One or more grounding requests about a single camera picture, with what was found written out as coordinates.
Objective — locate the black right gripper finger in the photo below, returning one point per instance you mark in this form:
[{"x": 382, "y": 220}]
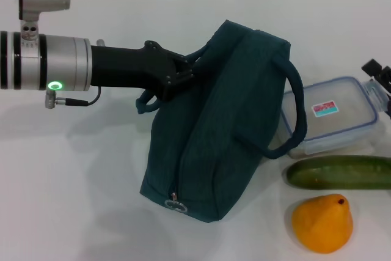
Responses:
[
  {"x": 389, "y": 106},
  {"x": 371, "y": 67}
]

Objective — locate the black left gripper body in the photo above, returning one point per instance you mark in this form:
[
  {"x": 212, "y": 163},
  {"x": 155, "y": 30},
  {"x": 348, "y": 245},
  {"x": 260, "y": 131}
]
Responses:
[{"x": 128, "y": 65}]

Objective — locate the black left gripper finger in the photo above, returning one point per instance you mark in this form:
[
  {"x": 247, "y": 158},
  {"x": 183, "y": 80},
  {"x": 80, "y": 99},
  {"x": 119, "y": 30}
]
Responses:
[
  {"x": 184, "y": 77},
  {"x": 183, "y": 63}
]

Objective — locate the dark teal fabric bag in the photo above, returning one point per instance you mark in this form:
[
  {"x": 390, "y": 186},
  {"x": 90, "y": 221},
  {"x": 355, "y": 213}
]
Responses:
[{"x": 220, "y": 105}]

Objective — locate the clear plastic food container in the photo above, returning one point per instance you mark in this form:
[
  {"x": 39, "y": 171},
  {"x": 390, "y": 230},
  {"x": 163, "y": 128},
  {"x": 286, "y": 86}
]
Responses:
[{"x": 330, "y": 126}]

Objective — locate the green cucumber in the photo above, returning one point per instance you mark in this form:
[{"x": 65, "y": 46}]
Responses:
[{"x": 336, "y": 174}]

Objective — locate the orange mango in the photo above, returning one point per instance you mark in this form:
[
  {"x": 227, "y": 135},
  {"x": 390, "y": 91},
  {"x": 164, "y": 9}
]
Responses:
[{"x": 323, "y": 227}]

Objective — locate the silver round wrist knob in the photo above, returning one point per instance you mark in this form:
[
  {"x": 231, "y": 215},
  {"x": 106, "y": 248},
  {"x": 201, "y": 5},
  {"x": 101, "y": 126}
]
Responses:
[{"x": 100, "y": 43}]

